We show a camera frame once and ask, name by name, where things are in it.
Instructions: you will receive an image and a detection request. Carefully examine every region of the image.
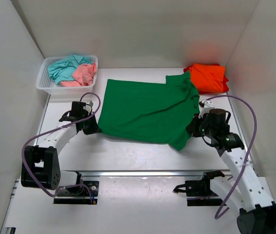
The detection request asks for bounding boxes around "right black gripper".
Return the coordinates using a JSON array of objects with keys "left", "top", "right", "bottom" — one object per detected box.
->
[{"left": 186, "top": 113, "right": 215, "bottom": 138}]

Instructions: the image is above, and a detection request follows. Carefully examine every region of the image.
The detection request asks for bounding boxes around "green polo shirt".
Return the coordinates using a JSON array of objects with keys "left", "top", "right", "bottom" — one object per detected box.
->
[{"left": 98, "top": 72, "right": 199, "bottom": 151}]

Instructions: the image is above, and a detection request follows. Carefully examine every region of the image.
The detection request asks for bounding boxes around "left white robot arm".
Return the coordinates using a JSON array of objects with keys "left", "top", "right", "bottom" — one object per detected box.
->
[{"left": 21, "top": 101, "right": 100, "bottom": 194}]

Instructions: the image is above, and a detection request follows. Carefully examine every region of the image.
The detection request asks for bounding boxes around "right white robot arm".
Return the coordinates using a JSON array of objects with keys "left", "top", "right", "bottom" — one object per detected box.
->
[{"left": 173, "top": 107, "right": 276, "bottom": 234}]

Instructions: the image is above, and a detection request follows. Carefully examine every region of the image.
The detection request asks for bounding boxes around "pink shirt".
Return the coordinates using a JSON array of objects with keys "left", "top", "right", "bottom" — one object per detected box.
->
[{"left": 60, "top": 63, "right": 97, "bottom": 87}]

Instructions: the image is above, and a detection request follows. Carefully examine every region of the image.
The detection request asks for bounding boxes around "red folded shirt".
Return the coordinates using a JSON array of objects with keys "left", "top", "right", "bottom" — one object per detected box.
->
[{"left": 183, "top": 63, "right": 230, "bottom": 95}]

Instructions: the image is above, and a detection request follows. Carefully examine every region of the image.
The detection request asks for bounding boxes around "light blue shirt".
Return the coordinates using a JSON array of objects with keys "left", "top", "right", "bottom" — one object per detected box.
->
[{"left": 48, "top": 55, "right": 95, "bottom": 85}]

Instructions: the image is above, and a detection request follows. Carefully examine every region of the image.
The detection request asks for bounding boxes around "white plastic basket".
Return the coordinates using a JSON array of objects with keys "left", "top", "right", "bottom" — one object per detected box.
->
[{"left": 36, "top": 55, "right": 98, "bottom": 96}]

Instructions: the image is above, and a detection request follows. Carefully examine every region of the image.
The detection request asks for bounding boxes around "orange folded shirt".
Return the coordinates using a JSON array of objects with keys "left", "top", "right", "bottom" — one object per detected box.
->
[{"left": 189, "top": 63, "right": 226, "bottom": 94}]

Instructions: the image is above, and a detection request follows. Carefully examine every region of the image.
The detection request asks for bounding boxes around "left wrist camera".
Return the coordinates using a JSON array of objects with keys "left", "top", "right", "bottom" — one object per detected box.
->
[{"left": 84, "top": 100, "right": 94, "bottom": 114}]

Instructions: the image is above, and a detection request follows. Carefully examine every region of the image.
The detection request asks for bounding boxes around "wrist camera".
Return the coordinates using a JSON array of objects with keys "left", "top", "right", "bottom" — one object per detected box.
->
[
  {"left": 199, "top": 99, "right": 215, "bottom": 110},
  {"left": 84, "top": 100, "right": 94, "bottom": 114}
]

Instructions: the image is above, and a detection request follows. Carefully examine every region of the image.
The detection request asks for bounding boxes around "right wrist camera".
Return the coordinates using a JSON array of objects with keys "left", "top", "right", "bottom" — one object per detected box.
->
[{"left": 199, "top": 99, "right": 215, "bottom": 110}]

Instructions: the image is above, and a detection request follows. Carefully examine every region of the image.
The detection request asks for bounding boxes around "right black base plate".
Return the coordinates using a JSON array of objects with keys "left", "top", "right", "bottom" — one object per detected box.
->
[{"left": 185, "top": 179, "right": 222, "bottom": 207}]

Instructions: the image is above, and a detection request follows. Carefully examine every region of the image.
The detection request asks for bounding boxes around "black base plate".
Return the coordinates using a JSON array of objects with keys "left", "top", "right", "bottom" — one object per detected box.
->
[
  {"left": 185, "top": 179, "right": 222, "bottom": 207},
  {"left": 53, "top": 175, "right": 99, "bottom": 205}
]

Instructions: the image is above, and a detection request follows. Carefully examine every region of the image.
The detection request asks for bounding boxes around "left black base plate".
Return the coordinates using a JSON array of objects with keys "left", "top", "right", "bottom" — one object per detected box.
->
[{"left": 53, "top": 175, "right": 99, "bottom": 205}]

